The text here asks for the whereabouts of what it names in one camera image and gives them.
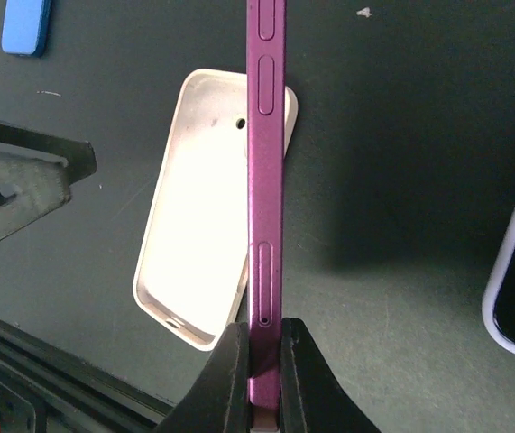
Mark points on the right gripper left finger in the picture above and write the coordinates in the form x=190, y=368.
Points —
x=217, y=402

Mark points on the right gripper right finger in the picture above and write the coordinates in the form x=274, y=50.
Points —
x=312, y=400

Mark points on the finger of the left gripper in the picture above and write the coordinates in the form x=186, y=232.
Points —
x=36, y=172

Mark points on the lavender phone case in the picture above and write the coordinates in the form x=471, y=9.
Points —
x=505, y=279

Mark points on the pink phone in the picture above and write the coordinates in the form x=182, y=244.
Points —
x=265, y=64

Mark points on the blue phone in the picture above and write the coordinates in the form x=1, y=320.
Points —
x=25, y=27

